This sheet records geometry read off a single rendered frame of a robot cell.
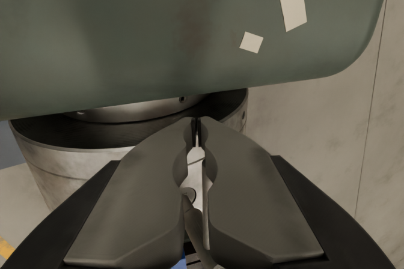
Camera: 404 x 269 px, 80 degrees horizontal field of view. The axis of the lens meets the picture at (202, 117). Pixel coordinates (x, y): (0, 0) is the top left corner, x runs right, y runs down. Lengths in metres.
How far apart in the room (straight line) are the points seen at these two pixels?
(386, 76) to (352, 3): 2.26
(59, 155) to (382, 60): 2.30
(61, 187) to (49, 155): 0.04
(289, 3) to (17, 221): 2.13
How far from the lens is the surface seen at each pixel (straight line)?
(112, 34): 0.17
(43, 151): 0.28
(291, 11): 0.21
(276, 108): 1.90
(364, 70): 2.28
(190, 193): 0.28
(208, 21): 0.18
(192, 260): 0.89
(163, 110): 0.27
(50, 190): 0.32
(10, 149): 0.86
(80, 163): 0.25
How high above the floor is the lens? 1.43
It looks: 58 degrees down
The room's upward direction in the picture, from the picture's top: 149 degrees clockwise
